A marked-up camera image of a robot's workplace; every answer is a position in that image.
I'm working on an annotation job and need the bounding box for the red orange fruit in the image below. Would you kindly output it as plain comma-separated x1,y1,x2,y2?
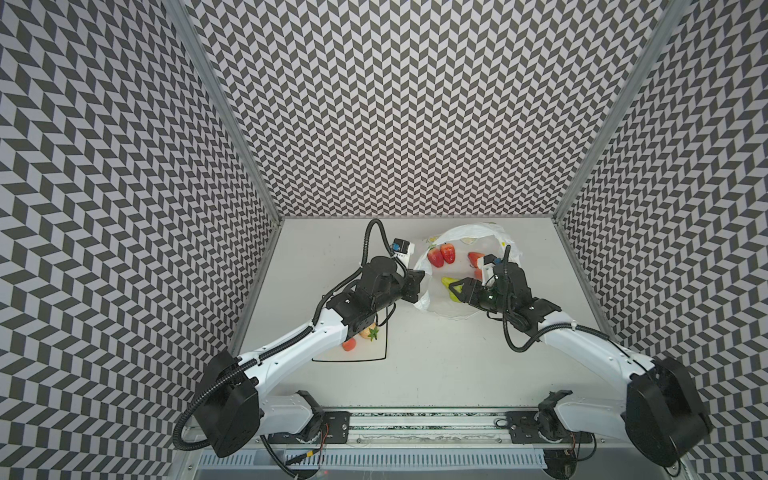
467,252,485,268

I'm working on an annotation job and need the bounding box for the white plastic bag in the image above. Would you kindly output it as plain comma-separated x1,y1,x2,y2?
409,222,522,320

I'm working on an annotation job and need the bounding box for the red strawberry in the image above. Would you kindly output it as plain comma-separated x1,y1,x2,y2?
439,243,456,264
427,247,445,268

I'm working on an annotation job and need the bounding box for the peach with green leaves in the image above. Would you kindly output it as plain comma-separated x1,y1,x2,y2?
359,324,380,341

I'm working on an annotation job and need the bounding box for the green bumpy fruit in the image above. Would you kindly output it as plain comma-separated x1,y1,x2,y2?
441,277,463,303

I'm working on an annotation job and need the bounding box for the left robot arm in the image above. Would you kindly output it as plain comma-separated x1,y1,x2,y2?
173,256,425,458

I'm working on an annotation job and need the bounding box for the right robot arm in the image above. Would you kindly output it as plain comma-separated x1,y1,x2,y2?
444,261,713,467

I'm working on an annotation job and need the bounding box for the black outlined white mat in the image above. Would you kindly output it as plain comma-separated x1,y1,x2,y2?
312,325,388,363

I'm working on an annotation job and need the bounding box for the white ribbed vent strip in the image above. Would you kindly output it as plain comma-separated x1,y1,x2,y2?
198,449,546,471

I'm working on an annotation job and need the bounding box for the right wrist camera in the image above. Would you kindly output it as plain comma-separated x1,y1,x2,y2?
478,254,501,286

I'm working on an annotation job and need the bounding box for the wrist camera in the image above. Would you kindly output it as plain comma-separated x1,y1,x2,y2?
391,238,415,266
478,254,501,286

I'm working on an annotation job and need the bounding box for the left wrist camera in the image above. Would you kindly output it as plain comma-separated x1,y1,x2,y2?
391,238,415,266

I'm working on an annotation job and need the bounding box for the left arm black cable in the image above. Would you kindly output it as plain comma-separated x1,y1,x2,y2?
172,218,397,452

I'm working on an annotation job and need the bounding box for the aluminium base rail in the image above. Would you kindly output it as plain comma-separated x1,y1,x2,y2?
179,406,679,451

